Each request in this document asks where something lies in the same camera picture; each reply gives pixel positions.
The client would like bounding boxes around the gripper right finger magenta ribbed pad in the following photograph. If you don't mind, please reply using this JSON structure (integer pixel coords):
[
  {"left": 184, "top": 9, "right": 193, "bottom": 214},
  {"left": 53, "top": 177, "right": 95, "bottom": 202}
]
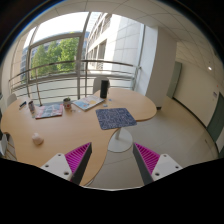
[{"left": 133, "top": 143, "right": 182, "bottom": 185}]

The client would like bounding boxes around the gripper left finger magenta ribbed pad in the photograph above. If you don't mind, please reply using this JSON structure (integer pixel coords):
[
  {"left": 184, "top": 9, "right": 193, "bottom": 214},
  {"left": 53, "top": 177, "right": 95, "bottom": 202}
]
[{"left": 42, "top": 143, "right": 92, "bottom": 185}]

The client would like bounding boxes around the white computer mouse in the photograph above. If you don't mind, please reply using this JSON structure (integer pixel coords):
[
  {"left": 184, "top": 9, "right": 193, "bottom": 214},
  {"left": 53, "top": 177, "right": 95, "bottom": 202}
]
[{"left": 32, "top": 133, "right": 44, "bottom": 145}]

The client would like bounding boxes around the blue patterned mouse pad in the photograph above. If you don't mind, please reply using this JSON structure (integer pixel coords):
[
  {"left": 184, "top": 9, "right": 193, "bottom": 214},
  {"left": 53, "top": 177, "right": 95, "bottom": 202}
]
[{"left": 96, "top": 108, "right": 137, "bottom": 130}]

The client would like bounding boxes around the white round table base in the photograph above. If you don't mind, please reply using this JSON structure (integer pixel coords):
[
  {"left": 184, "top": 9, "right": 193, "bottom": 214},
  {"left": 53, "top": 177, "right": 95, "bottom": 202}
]
[{"left": 108, "top": 128, "right": 133, "bottom": 153}]

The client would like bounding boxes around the red patterned book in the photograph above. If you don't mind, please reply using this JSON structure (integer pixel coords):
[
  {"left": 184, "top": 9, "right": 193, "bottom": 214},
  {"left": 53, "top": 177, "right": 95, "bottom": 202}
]
[{"left": 35, "top": 104, "right": 63, "bottom": 119}]

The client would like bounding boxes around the mug with red band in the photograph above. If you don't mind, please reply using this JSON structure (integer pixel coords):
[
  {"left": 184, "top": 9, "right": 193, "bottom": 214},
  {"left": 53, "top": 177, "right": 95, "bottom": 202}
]
[{"left": 63, "top": 97, "right": 71, "bottom": 109}]

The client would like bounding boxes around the open magazine, light cover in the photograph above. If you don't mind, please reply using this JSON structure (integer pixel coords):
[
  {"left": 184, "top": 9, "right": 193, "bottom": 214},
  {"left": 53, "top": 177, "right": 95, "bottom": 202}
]
[{"left": 73, "top": 95, "right": 103, "bottom": 111}]

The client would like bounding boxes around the small patterned cup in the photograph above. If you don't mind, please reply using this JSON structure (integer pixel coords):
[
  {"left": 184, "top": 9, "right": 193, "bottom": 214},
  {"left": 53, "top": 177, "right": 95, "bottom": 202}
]
[{"left": 28, "top": 100, "right": 35, "bottom": 112}]

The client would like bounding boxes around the metal balcony railing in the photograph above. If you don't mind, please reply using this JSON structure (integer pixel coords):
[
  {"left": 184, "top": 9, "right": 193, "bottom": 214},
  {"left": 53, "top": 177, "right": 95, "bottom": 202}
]
[{"left": 9, "top": 59, "right": 140, "bottom": 105}]

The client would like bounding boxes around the white chair behind table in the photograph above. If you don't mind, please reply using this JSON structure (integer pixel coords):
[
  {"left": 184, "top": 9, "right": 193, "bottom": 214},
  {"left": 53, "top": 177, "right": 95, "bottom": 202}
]
[{"left": 93, "top": 77, "right": 110, "bottom": 94}]

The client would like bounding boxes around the white chair at left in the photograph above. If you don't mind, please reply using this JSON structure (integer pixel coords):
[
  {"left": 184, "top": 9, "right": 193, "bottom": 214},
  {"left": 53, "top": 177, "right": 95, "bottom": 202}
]
[{"left": 7, "top": 93, "right": 17, "bottom": 106}]

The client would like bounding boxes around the green door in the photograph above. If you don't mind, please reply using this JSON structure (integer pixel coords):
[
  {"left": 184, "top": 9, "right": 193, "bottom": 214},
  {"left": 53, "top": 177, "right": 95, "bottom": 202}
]
[{"left": 167, "top": 62, "right": 182, "bottom": 99}]

